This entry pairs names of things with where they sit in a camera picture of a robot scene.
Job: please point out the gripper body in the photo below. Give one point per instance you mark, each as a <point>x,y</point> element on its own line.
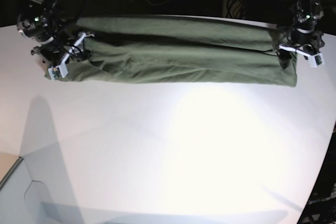
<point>305,43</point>
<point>54,51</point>

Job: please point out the green t-shirt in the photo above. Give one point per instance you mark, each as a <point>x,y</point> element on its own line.
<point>155,49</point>

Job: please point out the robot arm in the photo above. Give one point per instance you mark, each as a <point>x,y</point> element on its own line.
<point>42,22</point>
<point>305,17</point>

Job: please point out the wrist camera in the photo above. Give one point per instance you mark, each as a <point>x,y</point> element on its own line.
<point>316,60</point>
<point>58,71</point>

